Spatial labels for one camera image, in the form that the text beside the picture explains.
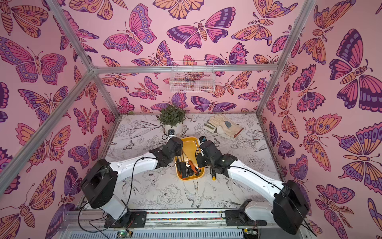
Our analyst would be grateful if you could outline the cream green work glove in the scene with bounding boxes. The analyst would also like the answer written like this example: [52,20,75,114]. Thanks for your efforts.
[204,121,232,138]

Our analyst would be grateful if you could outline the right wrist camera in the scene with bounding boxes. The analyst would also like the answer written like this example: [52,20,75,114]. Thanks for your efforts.
[199,136,207,144]

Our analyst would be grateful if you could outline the orange handled screwdriver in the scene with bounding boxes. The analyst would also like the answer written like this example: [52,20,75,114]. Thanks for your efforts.
[182,151,200,176]

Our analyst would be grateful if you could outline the black grey screwdriver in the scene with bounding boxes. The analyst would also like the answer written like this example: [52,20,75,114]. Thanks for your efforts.
[184,154,194,177]

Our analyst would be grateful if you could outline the white slotted cable duct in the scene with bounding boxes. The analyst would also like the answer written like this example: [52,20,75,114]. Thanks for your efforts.
[67,229,244,239]

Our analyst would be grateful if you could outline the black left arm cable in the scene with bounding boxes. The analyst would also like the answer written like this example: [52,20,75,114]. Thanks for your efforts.
[77,156,159,239]

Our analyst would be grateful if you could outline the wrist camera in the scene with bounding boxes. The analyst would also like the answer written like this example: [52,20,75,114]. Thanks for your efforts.
[199,136,207,144]
[168,129,175,138]

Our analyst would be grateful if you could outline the yellow plastic storage tray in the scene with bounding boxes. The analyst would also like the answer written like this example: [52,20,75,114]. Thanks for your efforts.
[174,137,205,181]

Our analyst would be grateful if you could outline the green leafy plant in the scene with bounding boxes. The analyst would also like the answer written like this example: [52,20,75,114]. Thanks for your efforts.
[158,105,186,127]

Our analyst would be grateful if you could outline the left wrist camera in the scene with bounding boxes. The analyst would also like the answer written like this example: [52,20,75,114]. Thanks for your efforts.
[168,129,175,138]

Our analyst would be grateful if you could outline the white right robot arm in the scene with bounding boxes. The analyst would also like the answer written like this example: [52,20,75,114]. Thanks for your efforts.
[196,140,309,235]

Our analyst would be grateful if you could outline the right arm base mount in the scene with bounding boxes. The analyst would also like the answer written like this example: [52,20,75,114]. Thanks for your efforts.
[222,199,267,227]

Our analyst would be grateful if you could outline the white wire basket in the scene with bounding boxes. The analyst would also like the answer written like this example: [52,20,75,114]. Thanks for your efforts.
[168,60,216,93]

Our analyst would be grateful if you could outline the aluminium frame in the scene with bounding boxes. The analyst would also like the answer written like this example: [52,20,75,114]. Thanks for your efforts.
[1,1,304,205]

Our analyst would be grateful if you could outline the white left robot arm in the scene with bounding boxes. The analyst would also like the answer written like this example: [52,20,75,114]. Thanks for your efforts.
[81,137,183,220]

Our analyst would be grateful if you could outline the white plastic plant pot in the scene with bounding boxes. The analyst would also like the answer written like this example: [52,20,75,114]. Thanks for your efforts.
[163,122,184,136]

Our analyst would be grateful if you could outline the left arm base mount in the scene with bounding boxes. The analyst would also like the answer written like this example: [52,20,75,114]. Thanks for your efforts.
[104,211,148,228]

